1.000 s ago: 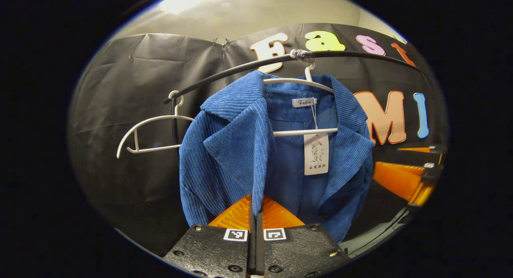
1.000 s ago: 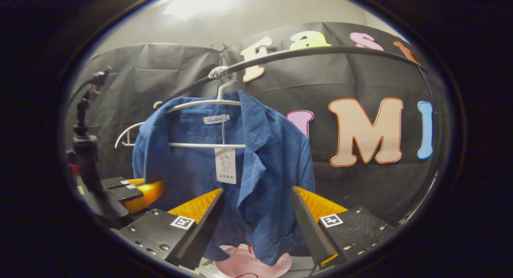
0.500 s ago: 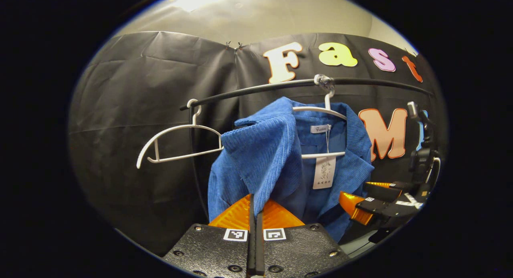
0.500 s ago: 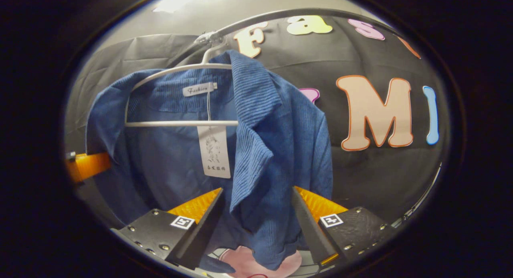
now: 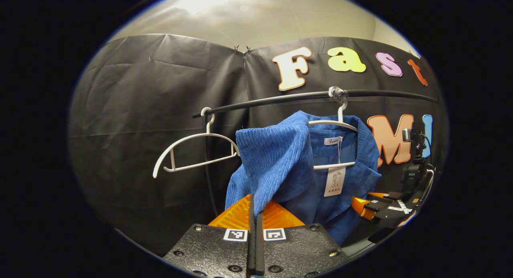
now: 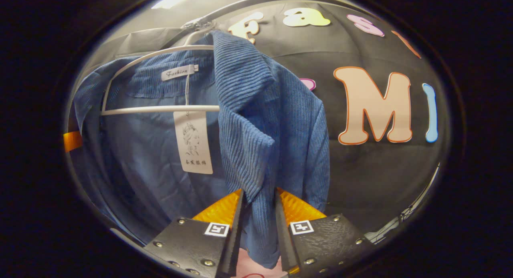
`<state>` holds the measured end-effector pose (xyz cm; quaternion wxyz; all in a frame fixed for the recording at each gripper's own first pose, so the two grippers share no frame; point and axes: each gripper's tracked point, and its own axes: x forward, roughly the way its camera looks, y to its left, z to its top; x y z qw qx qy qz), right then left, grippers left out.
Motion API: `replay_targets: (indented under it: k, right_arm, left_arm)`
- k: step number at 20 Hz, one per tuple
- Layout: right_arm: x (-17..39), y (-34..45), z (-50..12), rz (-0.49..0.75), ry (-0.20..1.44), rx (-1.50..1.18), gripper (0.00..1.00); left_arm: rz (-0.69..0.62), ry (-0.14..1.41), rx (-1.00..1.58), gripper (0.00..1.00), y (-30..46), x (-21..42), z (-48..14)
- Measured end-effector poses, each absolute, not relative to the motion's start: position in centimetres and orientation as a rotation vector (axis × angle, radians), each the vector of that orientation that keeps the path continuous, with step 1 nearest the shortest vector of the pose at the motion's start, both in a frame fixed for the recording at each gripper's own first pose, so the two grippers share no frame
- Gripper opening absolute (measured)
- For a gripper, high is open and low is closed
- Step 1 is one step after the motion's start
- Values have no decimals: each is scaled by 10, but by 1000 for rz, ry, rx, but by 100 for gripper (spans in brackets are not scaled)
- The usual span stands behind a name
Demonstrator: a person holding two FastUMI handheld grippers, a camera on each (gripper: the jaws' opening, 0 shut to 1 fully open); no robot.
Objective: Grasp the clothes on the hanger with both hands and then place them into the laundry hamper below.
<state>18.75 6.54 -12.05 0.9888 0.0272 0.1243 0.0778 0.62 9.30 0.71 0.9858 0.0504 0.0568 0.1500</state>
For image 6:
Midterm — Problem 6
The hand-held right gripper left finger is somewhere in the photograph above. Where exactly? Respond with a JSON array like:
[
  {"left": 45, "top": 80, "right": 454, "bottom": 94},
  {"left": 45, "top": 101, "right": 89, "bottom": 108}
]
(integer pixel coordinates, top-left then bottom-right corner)
[{"left": 143, "top": 188, "right": 246, "bottom": 278}]

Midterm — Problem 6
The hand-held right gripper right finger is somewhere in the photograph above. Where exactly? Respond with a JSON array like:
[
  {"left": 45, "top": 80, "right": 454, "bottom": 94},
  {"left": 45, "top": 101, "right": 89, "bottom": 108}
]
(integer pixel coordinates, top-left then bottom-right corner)
[{"left": 274, "top": 187, "right": 376, "bottom": 276}]

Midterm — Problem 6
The pink laundry hamper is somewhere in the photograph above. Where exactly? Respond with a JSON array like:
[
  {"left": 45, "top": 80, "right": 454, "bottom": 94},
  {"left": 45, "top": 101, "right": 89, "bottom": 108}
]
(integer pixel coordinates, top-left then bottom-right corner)
[{"left": 234, "top": 249, "right": 282, "bottom": 278}]

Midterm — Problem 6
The blue corduroy jacket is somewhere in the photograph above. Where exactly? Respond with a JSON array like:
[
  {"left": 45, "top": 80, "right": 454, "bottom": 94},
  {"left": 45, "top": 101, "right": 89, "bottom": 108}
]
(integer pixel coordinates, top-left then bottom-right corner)
[{"left": 70, "top": 30, "right": 331, "bottom": 270}]

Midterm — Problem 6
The white hanger with taped hook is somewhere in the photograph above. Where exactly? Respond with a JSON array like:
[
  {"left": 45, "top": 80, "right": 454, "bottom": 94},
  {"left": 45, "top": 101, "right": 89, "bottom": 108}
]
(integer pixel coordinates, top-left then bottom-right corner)
[{"left": 100, "top": 29, "right": 221, "bottom": 117}]

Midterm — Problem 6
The white paper hang tag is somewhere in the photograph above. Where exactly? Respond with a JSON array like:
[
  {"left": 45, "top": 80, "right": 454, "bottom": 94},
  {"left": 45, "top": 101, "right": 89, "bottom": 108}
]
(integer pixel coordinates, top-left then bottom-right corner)
[{"left": 173, "top": 111, "right": 214, "bottom": 175}]

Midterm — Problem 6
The clear tape wad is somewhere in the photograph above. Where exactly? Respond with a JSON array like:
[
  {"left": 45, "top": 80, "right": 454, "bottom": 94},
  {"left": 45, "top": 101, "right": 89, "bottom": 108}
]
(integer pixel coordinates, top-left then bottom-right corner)
[{"left": 181, "top": 18, "right": 215, "bottom": 33}]

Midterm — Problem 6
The black cable tangle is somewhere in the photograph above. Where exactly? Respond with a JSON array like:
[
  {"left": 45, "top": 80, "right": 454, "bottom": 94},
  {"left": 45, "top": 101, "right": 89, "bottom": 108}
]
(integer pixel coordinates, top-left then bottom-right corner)
[{"left": 397, "top": 204, "right": 419, "bottom": 226}]

